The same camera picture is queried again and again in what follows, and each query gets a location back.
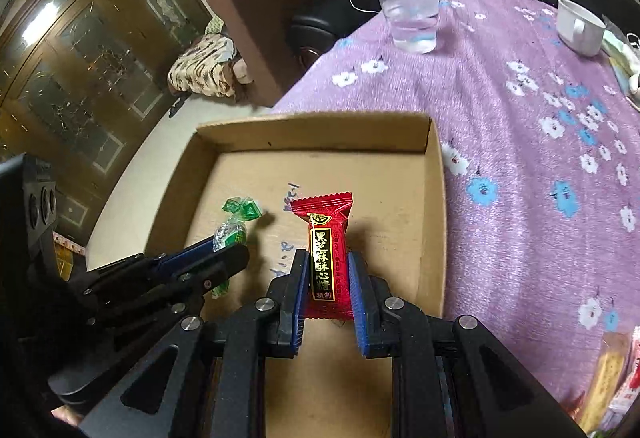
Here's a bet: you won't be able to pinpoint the green candy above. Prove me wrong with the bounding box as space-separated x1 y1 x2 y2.
209 195 265 299

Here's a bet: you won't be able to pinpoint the red black sesame candy packet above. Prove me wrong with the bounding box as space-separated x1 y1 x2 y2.
291 192 352 321

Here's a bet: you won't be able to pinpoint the white red snack packet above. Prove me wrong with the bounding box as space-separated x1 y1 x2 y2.
608 325 640 415

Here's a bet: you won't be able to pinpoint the cardboard box tray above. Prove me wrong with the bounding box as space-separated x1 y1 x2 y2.
145 112 447 437

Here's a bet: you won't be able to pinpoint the yellow biscuit clear packet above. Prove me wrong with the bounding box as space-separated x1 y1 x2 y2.
576 332 630 435

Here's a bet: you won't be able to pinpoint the patterned blanket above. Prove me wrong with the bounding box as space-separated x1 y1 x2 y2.
167 34 236 98

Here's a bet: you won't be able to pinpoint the wooden cabinet doors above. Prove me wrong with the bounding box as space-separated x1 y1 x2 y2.
1 0 209 244

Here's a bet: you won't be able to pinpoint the purple floral tablecloth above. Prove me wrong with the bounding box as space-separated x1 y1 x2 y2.
276 0 639 400

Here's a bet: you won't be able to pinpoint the brown armchair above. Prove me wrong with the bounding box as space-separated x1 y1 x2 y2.
203 0 353 108

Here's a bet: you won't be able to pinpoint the clear plastic cup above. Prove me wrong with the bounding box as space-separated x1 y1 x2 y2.
378 0 439 54

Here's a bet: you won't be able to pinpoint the white crumpled cloth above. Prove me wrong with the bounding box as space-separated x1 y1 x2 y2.
602 30 639 110

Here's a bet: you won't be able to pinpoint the white ceramic mug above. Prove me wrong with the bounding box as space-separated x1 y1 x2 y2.
556 0 606 58

